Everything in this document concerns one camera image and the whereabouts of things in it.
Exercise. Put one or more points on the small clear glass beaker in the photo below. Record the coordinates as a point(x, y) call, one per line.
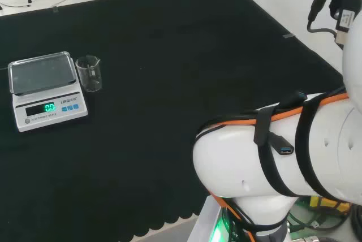
point(90, 77)

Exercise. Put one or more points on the black bench cloth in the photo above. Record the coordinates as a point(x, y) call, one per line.
point(158, 64)

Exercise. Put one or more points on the silver cloth clip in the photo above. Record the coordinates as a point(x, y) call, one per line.
point(289, 36)
point(55, 9)

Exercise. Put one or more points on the white electronic balance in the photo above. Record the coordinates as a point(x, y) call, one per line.
point(51, 117)

